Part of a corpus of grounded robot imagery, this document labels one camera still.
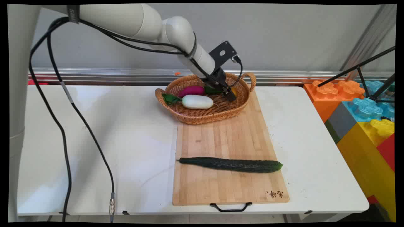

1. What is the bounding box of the thick black cable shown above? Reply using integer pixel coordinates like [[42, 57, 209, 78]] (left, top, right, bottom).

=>
[[29, 17, 72, 223]]

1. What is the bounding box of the black tripod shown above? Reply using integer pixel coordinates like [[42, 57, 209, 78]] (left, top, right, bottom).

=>
[[317, 45, 396, 105]]

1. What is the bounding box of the yellow giant toy block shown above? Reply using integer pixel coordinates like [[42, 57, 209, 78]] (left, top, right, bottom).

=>
[[336, 119, 396, 222]]

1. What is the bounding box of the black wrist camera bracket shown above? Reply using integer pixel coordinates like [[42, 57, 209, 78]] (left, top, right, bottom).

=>
[[209, 41, 238, 67]]

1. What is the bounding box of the black velcro strap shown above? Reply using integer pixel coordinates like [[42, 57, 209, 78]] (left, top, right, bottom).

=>
[[67, 5, 80, 24]]

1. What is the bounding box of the short black camera cable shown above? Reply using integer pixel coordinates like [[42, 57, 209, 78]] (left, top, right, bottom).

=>
[[226, 55, 244, 89]]

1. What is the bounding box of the blue giant toy block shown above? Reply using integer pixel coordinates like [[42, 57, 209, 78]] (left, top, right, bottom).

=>
[[342, 80, 395, 123]]

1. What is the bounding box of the thin cable with metal connector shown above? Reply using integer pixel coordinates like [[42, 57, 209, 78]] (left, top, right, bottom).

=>
[[46, 23, 116, 223]]

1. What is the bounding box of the white toy radish with leaves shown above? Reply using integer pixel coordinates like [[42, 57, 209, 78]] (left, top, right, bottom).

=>
[[162, 93, 215, 110]]

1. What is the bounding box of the bamboo cutting board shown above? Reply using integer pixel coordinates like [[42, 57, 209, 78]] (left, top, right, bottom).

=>
[[172, 91, 290, 207]]

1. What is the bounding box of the dark green cucumber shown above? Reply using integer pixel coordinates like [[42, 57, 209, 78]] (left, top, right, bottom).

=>
[[176, 156, 284, 173]]

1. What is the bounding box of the slanted aluminium profile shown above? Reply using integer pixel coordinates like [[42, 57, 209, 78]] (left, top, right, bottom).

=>
[[340, 4, 397, 73]]

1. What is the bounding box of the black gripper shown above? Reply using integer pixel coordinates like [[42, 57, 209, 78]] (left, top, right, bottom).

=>
[[202, 67, 237, 102]]

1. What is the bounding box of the aluminium rail along wall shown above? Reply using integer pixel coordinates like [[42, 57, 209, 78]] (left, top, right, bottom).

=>
[[28, 67, 395, 86]]

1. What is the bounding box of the grey giant toy block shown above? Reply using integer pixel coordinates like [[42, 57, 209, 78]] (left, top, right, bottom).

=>
[[327, 101, 358, 144]]

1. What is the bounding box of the purple toy eggplant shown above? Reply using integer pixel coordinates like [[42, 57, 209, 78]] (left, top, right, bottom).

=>
[[178, 85, 206, 98]]

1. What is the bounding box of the woven wicker basket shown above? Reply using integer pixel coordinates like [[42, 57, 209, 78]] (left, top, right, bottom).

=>
[[154, 72, 257, 125]]

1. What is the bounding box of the red giant toy block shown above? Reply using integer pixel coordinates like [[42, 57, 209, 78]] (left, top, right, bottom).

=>
[[376, 134, 396, 172]]

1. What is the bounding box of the black cutting board handle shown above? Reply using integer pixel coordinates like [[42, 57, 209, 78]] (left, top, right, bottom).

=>
[[210, 202, 253, 213]]

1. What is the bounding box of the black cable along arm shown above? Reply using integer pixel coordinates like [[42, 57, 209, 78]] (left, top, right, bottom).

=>
[[79, 20, 211, 80]]

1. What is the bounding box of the orange giant toy block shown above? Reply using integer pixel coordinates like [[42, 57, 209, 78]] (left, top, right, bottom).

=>
[[303, 79, 366, 124]]

